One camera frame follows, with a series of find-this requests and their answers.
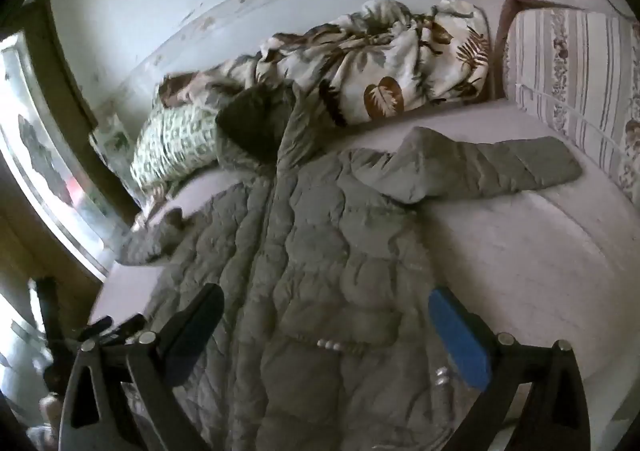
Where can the leaf print blanket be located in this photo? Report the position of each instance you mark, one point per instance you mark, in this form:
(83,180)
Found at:
(380,56)

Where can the stained glass window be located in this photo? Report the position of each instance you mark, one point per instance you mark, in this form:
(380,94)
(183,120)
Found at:
(45,171)

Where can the grey-green quilted coat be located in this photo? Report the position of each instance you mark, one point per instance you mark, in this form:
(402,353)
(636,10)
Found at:
(325,256)

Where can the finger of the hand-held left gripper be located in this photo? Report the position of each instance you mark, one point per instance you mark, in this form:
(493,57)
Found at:
(117,328)

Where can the striped floral cushion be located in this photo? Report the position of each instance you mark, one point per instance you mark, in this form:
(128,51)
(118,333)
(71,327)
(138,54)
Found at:
(565,71)

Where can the green checked pillow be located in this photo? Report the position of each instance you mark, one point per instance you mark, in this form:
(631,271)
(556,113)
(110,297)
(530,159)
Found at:
(175,141)

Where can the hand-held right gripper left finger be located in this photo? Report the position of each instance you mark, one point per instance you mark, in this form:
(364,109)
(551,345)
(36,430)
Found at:
(192,331)

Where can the pink bed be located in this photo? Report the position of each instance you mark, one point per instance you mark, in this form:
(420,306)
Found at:
(525,241)

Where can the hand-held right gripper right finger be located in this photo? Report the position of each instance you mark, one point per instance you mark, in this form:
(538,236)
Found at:
(460,336)

